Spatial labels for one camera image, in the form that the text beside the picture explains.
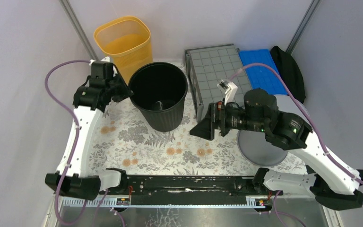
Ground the aluminium frame base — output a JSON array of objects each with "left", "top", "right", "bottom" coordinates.
[{"left": 45, "top": 190, "right": 341, "bottom": 227}]

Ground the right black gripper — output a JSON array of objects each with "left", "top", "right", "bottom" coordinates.
[{"left": 189, "top": 98, "right": 267, "bottom": 140}]

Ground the grey plastic waste bin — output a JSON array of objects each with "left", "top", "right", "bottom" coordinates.
[{"left": 237, "top": 95, "right": 306, "bottom": 167}]

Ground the yellow slatted waste bin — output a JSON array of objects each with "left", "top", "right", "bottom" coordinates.
[{"left": 94, "top": 16, "right": 153, "bottom": 83}]

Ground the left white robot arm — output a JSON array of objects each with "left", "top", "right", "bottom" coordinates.
[{"left": 45, "top": 57, "right": 133, "bottom": 201}]

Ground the large grey plastic crate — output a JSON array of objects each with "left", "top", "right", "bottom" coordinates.
[{"left": 184, "top": 44, "right": 242, "bottom": 122}]

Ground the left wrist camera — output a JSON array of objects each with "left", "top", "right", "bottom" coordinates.
[{"left": 89, "top": 56, "right": 118, "bottom": 77}]

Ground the black cloth bundle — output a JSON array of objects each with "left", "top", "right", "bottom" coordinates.
[{"left": 270, "top": 46, "right": 306, "bottom": 104}]

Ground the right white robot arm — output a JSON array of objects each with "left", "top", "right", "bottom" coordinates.
[{"left": 190, "top": 88, "right": 363, "bottom": 211}]

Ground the floral patterned table mat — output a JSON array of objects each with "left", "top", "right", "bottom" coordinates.
[{"left": 70, "top": 61, "right": 309, "bottom": 177}]

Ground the black plastic waste bin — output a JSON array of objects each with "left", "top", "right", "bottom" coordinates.
[{"left": 129, "top": 62, "right": 188, "bottom": 132}]

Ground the blue plastic divided crate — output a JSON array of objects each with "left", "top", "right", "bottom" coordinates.
[{"left": 239, "top": 49, "right": 288, "bottom": 95}]

